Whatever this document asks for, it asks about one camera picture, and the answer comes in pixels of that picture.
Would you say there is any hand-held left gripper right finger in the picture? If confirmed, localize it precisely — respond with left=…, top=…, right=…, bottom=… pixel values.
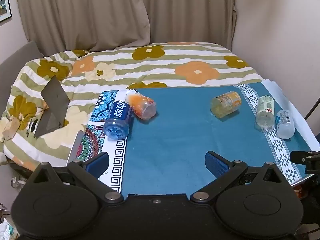
left=190, top=151, right=292, bottom=203

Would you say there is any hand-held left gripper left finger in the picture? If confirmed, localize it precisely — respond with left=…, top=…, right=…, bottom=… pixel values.
left=29, top=152, right=124, bottom=204

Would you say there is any silver flat device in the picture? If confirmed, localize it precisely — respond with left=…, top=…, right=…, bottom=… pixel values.
left=67, top=130, right=85, bottom=167

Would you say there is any blue patterned table cloth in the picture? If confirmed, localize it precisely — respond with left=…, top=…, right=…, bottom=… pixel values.
left=75, top=82, right=320, bottom=195

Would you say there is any blue plastic bottle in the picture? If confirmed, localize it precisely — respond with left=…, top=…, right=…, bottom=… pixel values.
left=103, top=100, right=133, bottom=140

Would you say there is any yellow label plastic bottle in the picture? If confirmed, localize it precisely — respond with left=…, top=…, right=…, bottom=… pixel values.
left=210, top=91, right=242, bottom=119

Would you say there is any green label clear bottle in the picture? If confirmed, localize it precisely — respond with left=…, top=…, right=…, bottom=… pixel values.
left=255, top=95, right=276, bottom=132

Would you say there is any grey metal tablet stand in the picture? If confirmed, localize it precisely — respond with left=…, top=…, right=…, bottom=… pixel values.
left=33, top=75, right=71, bottom=138

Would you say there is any orange plastic bottle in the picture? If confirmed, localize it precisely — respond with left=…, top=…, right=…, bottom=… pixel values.
left=125, top=91, right=157, bottom=120

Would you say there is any white label clear bottle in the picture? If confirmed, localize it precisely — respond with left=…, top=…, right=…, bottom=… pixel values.
left=275, top=109, right=296, bottom=140

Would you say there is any black clamp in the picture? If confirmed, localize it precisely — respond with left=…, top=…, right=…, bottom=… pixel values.
left=290, top=150, right=320, bottom=176

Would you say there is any brown paper tag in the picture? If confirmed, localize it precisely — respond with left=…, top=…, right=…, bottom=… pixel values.
left=2, top=117, right=21, bottom=141

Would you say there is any floral striped blanket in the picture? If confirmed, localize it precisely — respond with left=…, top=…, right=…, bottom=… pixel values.
left=0, top=41, right=265, bottom=172

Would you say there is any grey sofa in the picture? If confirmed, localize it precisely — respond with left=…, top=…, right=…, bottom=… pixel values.
left=0, top=41, right=44, bottom=120

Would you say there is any beige curtain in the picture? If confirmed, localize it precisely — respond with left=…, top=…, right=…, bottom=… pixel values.
left=14, top=0, right=238, bottom=55

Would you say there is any black cable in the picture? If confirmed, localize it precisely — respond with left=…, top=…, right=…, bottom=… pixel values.
left=303, top=97, right=320, bottom=121

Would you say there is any framed wall picture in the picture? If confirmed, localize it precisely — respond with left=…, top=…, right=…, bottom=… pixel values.
left=0, top=0, right=13, bottom=22

